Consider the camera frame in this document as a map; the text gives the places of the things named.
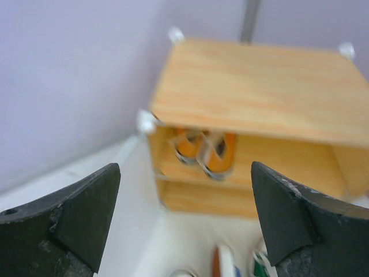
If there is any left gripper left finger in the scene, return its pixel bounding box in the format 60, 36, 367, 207
1, 163, 121, 276

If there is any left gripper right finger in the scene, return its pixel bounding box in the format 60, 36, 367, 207
251, 162, 368, 276

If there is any wooden shoe cabinet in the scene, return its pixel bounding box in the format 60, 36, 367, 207
137, 27, 368, 218

